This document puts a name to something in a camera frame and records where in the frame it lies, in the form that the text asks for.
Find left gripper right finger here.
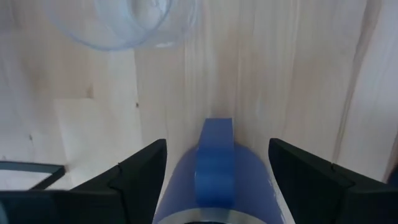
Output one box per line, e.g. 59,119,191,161
268,138,398,224

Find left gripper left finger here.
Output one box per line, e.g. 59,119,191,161
0,138,168,224

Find purple steel mug white lettering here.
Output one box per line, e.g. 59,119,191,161
151,117,286,224

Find clear glass cup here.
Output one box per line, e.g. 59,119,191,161
42,0,200,52

